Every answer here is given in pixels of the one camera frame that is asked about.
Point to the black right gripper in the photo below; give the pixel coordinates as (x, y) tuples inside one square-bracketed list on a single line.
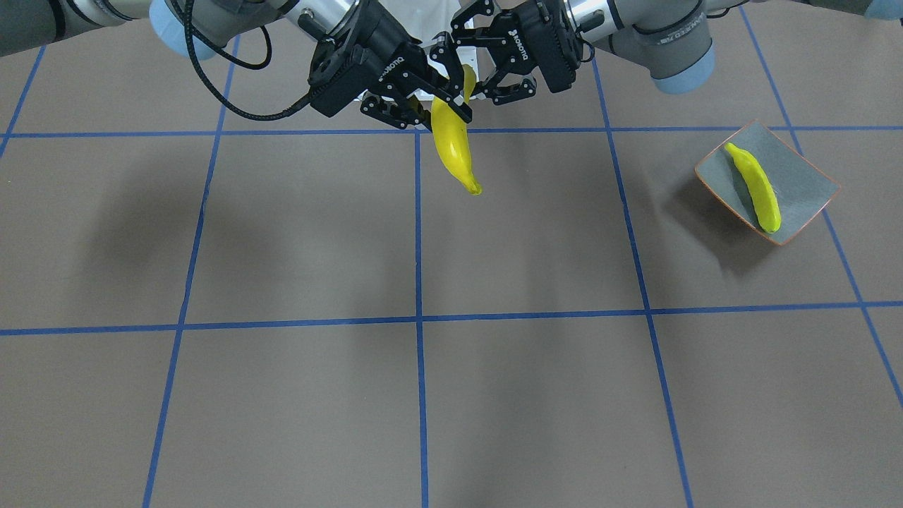
[(385, 55)]

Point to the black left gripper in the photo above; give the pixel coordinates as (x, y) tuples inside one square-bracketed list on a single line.
[(542, 44)]

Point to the yellow banana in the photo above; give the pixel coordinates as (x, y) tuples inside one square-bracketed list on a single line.
[(763, 195), (450, 137)]

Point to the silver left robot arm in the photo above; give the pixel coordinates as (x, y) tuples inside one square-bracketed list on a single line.
[(670, 39)]

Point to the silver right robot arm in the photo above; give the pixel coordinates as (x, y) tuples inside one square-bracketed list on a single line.
[(198, 30)]

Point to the blue square ceramic plate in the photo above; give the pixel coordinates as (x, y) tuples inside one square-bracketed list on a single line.
[(803, 190)]

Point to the brown paper table cover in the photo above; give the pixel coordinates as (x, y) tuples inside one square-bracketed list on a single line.
[(202, 311)]

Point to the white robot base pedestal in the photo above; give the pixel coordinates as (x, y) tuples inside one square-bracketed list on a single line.
[(459, 64)]

